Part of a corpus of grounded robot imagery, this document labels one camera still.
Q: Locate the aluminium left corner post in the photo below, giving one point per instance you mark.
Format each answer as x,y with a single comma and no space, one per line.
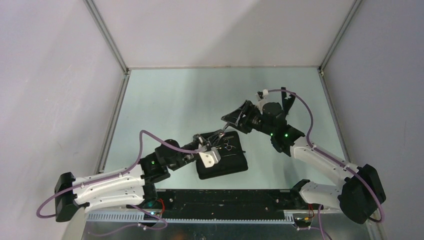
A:
106,34

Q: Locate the black tapered comb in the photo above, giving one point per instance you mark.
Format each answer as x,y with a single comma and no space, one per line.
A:
289,101

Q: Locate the grey slotted cable duct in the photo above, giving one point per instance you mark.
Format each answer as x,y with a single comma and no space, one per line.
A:
139,217

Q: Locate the aluminium table rail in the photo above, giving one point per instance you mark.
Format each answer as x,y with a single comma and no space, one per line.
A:
105,149
333,115

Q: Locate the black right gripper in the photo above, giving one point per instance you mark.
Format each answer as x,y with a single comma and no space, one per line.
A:
236,117

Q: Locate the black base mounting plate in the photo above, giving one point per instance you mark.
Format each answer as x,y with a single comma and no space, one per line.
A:
227,204

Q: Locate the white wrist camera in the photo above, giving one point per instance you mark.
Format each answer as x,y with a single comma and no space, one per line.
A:
261,97
210,158

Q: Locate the aluminium corner frame post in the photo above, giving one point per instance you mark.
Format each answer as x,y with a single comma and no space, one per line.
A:
340,33

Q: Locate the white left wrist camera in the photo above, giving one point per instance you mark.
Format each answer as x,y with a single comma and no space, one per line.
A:
210,158

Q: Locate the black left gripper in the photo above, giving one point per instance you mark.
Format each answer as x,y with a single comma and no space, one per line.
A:
201,141

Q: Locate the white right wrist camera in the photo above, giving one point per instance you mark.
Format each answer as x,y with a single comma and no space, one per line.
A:
261,97

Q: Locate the aluminium left table rail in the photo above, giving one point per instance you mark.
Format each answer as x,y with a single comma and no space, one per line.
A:
105,149

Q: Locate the silver thinning scissors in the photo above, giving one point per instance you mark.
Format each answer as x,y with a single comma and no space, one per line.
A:
219,134

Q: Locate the silver straight scissors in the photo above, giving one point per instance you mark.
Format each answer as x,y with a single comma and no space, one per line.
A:
227,145

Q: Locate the aluminium right table rail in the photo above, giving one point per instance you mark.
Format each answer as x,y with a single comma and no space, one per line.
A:
333,115

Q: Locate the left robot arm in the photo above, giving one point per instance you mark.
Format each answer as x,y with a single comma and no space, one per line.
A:
127,186

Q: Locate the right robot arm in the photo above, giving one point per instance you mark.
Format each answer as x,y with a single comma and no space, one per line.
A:
355,190

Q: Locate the black zip tool case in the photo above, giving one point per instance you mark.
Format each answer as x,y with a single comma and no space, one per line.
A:
231,161

